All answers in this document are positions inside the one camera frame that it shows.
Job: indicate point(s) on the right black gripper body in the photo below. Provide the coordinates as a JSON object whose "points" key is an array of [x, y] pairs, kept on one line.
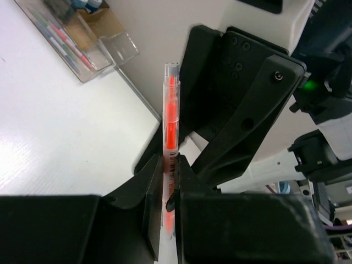
{"points": [[215, 72]]}

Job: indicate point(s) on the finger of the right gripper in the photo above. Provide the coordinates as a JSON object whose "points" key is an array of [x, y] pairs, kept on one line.
{"points": [[230, 151]]}

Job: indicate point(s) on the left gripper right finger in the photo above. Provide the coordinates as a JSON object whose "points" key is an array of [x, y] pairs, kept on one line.
{"points": [[212, 227]]}

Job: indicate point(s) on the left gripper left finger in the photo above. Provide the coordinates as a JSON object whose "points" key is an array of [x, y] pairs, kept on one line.
{"points": [[120, 227]]}

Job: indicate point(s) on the orange highlighter pen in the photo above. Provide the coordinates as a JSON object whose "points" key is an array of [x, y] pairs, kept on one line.
{"points": [[170, 142]]}

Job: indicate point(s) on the blue white tape roll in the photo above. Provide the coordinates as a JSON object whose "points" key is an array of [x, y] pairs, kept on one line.
{"points": [[93, 5]]}

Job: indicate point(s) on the green clear pen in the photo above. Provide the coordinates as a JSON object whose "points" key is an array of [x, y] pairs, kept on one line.
{"points": [[56, 37]]}

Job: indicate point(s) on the pink highlighter pen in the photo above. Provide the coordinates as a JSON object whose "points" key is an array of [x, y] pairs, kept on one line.
{"points": [[71, 45]]}

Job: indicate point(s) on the blue clear pen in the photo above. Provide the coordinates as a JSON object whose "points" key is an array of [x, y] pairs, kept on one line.
{"points": [[46, 34]]}

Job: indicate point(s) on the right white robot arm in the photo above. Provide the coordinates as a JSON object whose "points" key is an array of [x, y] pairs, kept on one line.
{"points": [[311, 138]]}

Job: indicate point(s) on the clear acrylic organizer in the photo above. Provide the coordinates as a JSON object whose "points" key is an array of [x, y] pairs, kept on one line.
{"points": [[99, 35]]}

